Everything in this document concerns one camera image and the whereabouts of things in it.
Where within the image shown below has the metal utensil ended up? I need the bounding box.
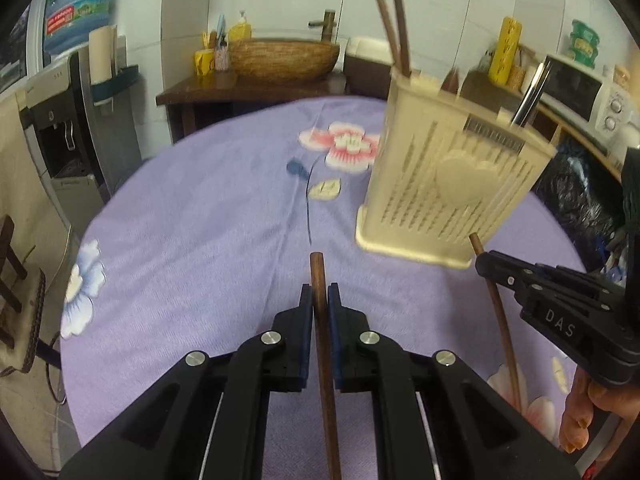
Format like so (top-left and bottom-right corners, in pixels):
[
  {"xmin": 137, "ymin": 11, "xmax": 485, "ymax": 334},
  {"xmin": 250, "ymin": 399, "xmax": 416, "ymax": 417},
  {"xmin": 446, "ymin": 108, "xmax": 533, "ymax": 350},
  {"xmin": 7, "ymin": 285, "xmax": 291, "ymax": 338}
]
[{"xmin": 510, "ymin": 62, "xmax": 546, "ymax": 126}]

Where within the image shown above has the beige paper roll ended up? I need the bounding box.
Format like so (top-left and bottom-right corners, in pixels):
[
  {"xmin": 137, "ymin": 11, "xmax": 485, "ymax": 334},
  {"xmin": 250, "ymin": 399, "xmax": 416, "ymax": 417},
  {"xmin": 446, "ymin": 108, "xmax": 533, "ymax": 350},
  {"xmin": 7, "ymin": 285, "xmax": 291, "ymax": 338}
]
[{"xmin": 88, "ymin": 25, "xmax": 119, "ymax": 86}]

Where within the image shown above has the blue water jug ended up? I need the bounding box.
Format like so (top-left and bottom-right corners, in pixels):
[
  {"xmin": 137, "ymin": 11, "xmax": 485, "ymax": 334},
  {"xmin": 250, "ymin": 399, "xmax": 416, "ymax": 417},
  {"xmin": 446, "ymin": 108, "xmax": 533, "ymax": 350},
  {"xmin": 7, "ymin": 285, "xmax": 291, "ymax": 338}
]
[{"xmin": 42, "ymin": 0, "xmax": 123, "ymax": 56}]

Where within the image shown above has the woven sink basin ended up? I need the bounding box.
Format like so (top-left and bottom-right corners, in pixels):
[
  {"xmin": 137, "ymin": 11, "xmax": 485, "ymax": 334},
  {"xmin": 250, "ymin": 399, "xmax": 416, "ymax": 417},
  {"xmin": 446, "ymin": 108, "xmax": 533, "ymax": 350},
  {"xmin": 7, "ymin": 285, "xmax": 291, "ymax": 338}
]
[{"xmin": 227, "ymin": 37, "xmax": 342, "ymax": 86}]

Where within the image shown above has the person's right hand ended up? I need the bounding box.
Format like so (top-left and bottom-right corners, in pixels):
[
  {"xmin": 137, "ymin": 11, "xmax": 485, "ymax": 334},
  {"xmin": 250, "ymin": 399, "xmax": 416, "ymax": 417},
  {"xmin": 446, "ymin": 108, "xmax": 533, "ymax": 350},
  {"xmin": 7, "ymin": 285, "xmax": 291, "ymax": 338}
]
[{"xmin": 557, "ymin": 366, "xmax": 640, "ymax": 457}]

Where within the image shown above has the dark teal roll holder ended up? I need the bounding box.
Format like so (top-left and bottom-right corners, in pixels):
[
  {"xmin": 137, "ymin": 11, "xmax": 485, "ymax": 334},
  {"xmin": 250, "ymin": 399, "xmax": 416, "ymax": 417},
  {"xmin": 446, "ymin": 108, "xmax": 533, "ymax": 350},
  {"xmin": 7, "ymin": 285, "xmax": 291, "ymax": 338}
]
[{"xmin": 91, "ymin": 64, "xmax": 141, "ymax": 107}]

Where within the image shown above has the white framed window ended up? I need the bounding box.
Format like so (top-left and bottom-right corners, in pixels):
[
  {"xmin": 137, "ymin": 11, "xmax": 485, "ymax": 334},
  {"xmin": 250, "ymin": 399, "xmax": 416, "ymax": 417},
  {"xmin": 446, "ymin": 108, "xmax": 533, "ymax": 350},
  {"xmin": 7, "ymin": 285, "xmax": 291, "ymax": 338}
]
[{"xmin": 0, "ymin": 0, "xmax": 51, "ymax": 93}]

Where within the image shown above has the dark wooden cushioned chair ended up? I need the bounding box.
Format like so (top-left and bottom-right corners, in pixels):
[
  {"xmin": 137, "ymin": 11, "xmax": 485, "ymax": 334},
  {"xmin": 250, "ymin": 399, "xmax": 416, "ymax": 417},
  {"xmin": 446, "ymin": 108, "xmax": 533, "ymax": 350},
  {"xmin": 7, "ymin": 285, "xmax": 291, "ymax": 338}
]
[{"xmin": 0, "ymin": 215, "xmax": 63, "ymax": 403}]

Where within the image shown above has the cup with toothbrushes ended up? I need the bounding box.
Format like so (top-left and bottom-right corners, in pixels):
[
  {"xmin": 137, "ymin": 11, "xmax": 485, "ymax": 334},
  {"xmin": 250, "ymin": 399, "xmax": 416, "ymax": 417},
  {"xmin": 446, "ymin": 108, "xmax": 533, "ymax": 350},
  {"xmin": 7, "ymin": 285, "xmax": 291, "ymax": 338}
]
[{"xmin": 214, "ymin": 14, "xmax": 232, "ymax": 72}]

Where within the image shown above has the bronze faucet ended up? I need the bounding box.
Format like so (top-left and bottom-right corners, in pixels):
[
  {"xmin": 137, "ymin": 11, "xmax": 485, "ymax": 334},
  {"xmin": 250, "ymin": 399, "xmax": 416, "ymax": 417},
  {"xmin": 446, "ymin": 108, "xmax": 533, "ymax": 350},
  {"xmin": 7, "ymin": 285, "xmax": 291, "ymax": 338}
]
[{"xmin": 307, "ymin": 9, "xmax": 337, "ymax": 43}]

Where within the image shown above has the yellow soap dispenser bottle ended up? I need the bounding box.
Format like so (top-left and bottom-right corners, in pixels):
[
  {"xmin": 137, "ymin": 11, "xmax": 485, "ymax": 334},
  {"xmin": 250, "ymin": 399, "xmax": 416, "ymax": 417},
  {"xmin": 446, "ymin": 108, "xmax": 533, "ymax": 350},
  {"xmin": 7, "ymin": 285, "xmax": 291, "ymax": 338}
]
[{"xmin": 227, "ymin": 10, "xmax": 252, "ymax": 42}]

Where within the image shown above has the water dispenser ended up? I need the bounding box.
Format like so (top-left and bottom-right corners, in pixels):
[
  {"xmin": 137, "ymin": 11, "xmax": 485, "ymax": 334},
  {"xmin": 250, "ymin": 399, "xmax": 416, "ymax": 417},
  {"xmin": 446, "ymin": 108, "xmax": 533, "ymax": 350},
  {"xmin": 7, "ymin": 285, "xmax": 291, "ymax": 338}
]
[{"xmin": 19, "ymin": 50, "xmax": 143, "ymax": 233}]

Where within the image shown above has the purple floral tablecloth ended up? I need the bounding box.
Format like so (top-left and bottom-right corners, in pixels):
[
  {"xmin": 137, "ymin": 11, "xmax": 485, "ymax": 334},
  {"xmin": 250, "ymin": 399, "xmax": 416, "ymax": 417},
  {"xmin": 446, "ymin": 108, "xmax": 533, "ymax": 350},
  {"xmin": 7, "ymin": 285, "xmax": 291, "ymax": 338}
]
[{"xmin": 59, "ymin": 95, "xmax": 601, "ymax": 480}]

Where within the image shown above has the stack of green bowls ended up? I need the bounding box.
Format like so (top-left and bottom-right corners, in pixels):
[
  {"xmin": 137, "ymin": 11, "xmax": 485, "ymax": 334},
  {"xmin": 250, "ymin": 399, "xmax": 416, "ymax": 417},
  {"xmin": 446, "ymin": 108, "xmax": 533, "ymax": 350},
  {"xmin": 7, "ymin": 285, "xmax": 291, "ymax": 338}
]
[{"xmin": 570, "ymin": 19, "xmax": 600, "ymax": 41}]

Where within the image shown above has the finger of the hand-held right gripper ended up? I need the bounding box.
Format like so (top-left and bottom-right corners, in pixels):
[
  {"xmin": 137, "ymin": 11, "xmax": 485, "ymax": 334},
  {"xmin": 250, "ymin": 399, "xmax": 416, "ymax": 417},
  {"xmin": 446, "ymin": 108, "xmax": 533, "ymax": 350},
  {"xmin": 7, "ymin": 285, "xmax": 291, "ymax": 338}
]
[
  {"xmin": 537, "ymin": 261, "xmax": 624, "ymax": 302},
  {"xmin": 475, "ymin": 251, "xmax": 621, "ymax": 312}
]

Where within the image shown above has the black plastic bag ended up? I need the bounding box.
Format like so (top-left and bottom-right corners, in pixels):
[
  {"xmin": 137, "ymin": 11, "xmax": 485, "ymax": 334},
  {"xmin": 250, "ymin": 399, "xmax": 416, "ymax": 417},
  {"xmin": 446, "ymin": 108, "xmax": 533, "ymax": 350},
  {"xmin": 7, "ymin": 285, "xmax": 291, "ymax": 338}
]
[{"xmin": 532, "ymin": 140, "xmax": 626, "ymax": 271}]

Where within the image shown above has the cream plastic utensil holder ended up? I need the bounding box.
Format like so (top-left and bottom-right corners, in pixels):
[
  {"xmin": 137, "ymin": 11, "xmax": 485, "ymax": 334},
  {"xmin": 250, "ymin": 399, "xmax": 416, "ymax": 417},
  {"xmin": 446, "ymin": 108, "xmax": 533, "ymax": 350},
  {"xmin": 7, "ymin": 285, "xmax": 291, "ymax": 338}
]
[{"xmin": 355, "ymin": 67, "xmax": 559, "ymax": 267}]

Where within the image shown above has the dark gold-banded chopstick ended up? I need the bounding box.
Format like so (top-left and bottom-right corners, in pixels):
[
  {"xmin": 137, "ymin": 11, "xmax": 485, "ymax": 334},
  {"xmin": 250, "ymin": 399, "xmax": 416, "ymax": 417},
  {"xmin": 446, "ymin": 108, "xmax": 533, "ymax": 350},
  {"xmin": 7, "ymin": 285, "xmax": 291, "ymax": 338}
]
[{"xmin": 517, "ymin": 57, "xmax": 552, "ymax": 127}]

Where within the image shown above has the brown wooden chopstick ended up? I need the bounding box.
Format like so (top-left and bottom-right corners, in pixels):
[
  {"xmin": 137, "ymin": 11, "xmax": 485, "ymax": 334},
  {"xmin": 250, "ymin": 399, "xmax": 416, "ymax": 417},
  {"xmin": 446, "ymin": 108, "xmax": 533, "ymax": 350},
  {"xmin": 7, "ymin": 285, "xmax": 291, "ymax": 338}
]
[
  {"xmin": 386, "ymin": 0, "xmax": 413, "ymax": 77},
  {"xmin": 309, "ymin": 251, "xmax": 343, "ymax": 480},
  {"xmin": 375, "ymin": 0, "xmax": 403, "ymax": 75},
  {"xmin": 469, "ymin": 234, "xmax": 523, "ymax": 413}
]

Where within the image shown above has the cream and brown rice cooker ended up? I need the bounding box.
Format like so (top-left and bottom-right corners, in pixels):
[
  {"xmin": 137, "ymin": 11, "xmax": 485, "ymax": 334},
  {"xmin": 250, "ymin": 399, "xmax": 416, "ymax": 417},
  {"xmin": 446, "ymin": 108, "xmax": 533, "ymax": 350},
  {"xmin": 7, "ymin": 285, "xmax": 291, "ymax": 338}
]
[{"xmin": 344, "ymin": 35, "xmax": 396, "ymax": 95}]

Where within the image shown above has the white microwave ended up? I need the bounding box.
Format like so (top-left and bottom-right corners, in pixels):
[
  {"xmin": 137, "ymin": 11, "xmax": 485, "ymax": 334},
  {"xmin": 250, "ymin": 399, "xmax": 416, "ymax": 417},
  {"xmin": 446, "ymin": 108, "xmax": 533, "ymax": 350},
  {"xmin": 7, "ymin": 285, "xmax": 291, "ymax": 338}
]
[{"xmin": 540, "ymin": 54, "xmax": 632, "ymax": 143}]

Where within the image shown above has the dark wooden vanity counter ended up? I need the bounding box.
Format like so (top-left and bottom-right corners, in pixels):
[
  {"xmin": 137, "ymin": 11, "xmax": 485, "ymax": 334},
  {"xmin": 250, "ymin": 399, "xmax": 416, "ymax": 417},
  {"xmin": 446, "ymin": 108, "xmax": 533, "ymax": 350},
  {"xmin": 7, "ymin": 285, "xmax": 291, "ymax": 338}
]
[{"xmin": 155, "ymin": 71, "xmax": 351, "ymax": 146}]

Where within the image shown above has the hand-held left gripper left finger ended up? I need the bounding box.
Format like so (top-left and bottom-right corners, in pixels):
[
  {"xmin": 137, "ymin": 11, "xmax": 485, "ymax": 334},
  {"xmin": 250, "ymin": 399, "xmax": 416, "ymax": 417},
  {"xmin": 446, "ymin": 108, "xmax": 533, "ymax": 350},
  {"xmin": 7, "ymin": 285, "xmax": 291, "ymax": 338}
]
[{"xmin": 59, "ymin": 283, "xmax": 315, "ymax": 480}]

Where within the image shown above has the yellow cup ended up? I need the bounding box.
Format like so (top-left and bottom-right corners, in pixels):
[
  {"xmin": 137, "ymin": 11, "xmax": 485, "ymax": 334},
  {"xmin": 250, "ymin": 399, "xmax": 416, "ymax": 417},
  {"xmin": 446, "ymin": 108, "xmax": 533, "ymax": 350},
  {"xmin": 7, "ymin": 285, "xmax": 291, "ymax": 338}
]
[{"xmin": 194, "ymin": 49, "xmax": 217, "ymax": 77}]

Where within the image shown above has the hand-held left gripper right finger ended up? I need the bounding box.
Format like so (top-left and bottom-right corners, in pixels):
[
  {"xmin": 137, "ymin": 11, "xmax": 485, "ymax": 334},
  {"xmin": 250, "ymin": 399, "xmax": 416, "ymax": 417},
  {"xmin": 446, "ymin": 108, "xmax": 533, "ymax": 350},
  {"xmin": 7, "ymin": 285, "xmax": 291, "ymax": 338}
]
[{"xmin": 327, "ymin": 283, "xmax": 583, "ymax": 480}]

